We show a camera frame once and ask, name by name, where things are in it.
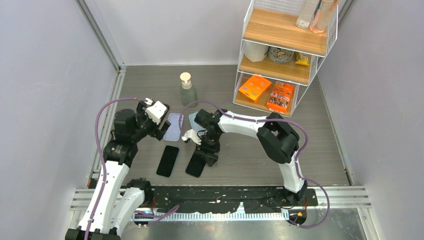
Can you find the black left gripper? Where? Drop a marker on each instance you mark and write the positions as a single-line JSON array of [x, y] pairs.
[[155, 132]]

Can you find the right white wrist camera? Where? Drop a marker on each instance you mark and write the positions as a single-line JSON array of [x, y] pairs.
[[191, 136]]

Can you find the green soap pump bottle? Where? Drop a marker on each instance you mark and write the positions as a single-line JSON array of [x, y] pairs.
[[188, 93]]

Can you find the white wire wooden shelf rack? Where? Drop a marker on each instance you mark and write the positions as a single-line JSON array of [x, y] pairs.
[[272, 23]]

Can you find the orange yellow sponge box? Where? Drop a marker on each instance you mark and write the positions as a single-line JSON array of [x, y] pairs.
[[254, 87]]

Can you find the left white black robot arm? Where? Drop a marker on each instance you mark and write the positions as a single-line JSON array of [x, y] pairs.
[[106, 216]]

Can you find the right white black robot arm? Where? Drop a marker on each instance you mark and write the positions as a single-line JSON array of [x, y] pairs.
[[278, 139]]

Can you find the yellow snack packet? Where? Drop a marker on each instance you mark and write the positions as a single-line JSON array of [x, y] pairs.
[[302, 59]]

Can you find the aluminium frame rail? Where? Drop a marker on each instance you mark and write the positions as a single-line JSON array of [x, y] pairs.
[[96, 22]]

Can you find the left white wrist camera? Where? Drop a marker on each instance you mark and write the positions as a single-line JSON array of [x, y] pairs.
[[155, 110]]

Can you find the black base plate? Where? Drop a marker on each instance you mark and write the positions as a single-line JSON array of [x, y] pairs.
[[228, 199]]

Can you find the white cup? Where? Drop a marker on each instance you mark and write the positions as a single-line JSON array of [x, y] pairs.
[[255, 52]]

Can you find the printed ceramic mug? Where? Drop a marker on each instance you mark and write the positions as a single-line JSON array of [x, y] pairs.
[[280, 55]]

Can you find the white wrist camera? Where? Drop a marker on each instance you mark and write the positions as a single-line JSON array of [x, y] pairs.
[[191, 136], [155, 110]]

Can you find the pink tinted glass bottle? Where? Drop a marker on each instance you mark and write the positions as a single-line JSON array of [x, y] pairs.
[[323, 15]]

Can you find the orange razor box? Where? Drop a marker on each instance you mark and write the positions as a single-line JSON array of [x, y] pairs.
[[280, 97]]

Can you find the clear glass bottle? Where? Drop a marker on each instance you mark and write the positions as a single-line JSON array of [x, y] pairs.
[[307, 13]]

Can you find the bare black phone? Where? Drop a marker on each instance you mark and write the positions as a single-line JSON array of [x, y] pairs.
[[195, 166], [167, 161]]

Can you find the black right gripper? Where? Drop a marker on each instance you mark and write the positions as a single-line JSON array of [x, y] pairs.
[[210, 157]]

